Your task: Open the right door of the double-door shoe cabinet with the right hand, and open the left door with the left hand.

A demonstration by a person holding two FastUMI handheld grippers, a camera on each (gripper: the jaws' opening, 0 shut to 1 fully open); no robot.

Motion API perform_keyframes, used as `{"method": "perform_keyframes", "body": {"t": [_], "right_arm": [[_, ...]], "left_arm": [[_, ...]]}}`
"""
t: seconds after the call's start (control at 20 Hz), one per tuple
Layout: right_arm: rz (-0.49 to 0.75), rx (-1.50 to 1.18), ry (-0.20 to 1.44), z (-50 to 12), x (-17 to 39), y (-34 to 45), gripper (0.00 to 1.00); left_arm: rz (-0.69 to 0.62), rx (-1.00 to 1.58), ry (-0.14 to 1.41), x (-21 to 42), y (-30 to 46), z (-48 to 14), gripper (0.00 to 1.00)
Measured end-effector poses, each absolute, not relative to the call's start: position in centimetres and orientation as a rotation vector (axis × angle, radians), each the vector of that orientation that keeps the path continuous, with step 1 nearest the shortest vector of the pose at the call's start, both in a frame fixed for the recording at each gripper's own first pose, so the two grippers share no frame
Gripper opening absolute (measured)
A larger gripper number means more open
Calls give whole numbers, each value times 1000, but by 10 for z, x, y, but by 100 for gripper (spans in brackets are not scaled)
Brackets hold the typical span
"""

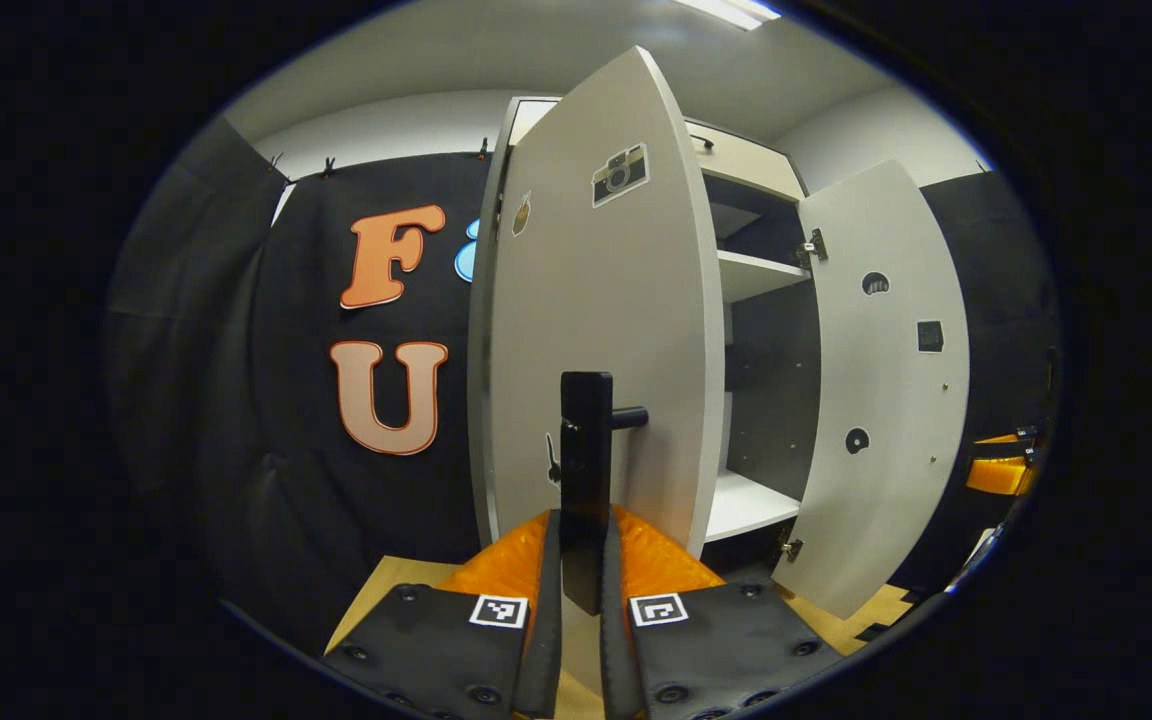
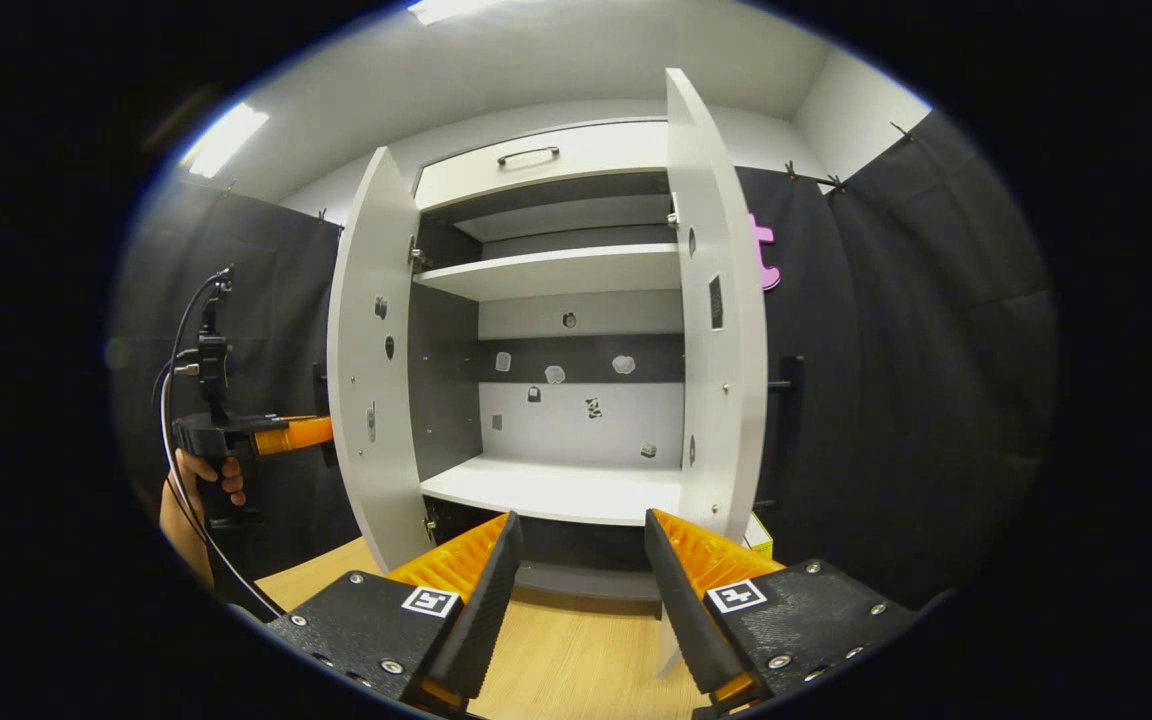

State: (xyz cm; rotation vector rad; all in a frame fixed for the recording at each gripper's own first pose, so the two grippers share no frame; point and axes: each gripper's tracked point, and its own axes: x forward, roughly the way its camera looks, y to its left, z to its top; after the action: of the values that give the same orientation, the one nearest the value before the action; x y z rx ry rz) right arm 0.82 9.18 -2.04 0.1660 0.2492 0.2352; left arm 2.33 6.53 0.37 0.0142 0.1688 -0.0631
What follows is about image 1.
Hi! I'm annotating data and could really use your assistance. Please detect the white cabinet shelf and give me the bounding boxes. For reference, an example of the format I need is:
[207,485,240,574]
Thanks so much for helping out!
[717,250,813,304]
[704,470,802,544]

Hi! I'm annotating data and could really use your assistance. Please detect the grey double-door shoe cabinet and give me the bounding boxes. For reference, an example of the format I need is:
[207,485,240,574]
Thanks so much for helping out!
[466,95,827,576]

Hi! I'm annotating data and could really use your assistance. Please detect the grey cabinet drawer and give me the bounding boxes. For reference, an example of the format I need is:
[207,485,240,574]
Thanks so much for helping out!
[511,97,805,203]

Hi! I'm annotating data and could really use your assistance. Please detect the black backdrop cloth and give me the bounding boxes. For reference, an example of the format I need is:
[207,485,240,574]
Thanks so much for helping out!
[886,170,1062,601]
[101,118,287,601]
[256,152,492,656]

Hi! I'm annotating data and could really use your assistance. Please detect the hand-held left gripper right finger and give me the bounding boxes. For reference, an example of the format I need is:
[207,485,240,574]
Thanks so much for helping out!
[599,505,842,720]

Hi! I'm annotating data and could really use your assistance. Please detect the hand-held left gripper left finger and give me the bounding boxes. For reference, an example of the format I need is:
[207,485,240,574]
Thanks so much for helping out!
[321,508,564,720]

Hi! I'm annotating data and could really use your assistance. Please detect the grey cabinet door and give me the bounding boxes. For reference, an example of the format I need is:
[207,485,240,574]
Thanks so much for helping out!
[484,45,727,561]
[771,160,970,621]

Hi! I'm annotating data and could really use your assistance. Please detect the large ceiling light panel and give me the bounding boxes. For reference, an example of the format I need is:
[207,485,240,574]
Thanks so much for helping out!
[674,0,782,31]

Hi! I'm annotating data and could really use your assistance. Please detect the black door handle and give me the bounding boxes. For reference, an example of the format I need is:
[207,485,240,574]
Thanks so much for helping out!
[548,371,650,616]

